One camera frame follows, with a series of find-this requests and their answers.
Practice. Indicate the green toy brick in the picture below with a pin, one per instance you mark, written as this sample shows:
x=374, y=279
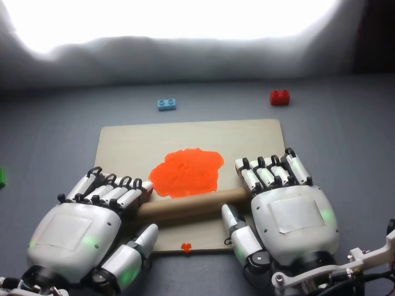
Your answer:
x=2, y=178

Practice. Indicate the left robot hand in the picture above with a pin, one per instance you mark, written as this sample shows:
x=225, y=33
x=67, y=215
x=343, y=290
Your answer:
x=71, y=234

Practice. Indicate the light blue toy brick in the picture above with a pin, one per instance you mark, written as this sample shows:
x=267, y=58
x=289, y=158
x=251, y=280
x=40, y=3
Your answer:
x=167, y=105

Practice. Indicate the small orange clay bit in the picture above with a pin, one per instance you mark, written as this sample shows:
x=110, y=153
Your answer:
x=186, y=246

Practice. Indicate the wooden rolling pin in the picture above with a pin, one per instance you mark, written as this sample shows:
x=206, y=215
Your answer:
x=191, y=205

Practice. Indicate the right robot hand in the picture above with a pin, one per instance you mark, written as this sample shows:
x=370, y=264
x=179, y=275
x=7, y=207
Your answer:
x=293, y=222

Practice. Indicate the light wooden board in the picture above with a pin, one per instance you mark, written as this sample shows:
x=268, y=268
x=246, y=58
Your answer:
x=139, y=145

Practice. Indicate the grey table cloth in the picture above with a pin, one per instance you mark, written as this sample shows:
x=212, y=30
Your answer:
x=46, y=138

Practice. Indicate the flat orange clay dough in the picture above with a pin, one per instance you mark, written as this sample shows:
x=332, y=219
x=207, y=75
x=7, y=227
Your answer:
x=188, y=172

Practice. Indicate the red toy brick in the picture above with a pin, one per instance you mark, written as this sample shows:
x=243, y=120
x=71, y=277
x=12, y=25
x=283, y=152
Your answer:
x=280, y=98

